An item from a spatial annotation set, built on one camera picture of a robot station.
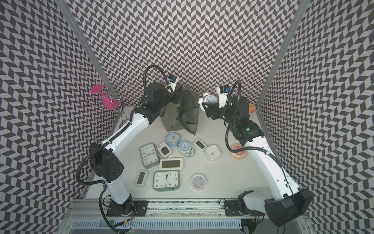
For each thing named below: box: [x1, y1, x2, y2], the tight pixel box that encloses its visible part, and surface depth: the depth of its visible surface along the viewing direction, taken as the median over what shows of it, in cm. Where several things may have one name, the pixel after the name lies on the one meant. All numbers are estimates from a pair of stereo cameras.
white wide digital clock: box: [159, 157, 184, 171], surface depth 86 cm
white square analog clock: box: [204, 144, 222, 161], surface depth 91 cm
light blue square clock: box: [165, 132, 182, 147], surface depth 98 cm
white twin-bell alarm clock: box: [197, 92, 219, 113], surface depth 68 cm
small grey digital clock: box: [134, 169, 149, 188], surface depth 82 cm
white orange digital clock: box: [156, 141, 172, 158], surface depth 93 cm
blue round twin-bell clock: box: [178, 139, 196, 158], surface depth 93 cm
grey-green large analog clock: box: [152, 170, 181, 192], surface depth 81 cm
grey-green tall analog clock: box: [139, 142, 160, 170], surface depth 90 cm
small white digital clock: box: [192, 138, 207, 152], surface depth 97 cm
